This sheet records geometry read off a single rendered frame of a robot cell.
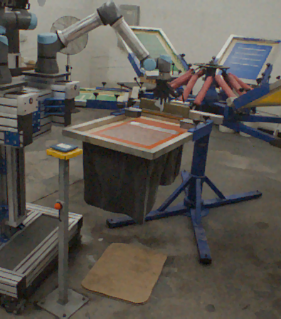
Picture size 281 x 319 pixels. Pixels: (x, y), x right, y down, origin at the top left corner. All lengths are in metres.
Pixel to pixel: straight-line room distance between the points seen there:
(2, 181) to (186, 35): 5.07
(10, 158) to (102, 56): 5.69
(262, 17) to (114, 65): 2.92
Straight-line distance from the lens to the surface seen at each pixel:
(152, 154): 1.84
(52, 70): 2.37
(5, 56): 1.97
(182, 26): 6.92
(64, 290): 2.33
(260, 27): 6.47
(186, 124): 2.38
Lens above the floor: 1.57
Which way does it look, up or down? 18 degrees down
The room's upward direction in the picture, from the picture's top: 5 degrees clockwise
